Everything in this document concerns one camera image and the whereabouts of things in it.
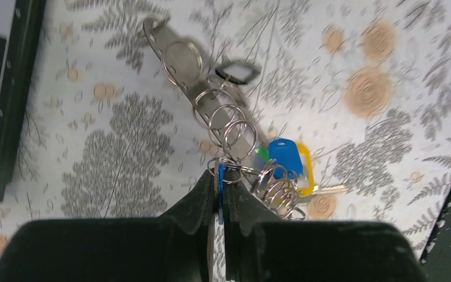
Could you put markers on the black tag keyring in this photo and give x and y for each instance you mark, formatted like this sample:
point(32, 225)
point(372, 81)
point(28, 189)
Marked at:
point(237, 73)

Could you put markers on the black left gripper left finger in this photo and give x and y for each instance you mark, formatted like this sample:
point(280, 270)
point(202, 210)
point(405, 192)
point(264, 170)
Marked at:
point(176, 246)

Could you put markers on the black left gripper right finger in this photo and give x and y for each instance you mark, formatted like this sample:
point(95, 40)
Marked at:
point(260, 246)

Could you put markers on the blue tag key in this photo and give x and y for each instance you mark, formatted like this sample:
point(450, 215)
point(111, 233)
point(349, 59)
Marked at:
point(220, 187)
point(286, 153)

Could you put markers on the green tag key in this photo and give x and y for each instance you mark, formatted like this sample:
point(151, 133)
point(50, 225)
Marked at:
point(263, 154)

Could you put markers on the black white chessboard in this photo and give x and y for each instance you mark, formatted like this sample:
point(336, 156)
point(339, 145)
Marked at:
point(20, 26)

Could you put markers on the floral table mat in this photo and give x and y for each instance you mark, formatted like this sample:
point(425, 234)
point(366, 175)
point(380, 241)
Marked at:
point(366, 85)

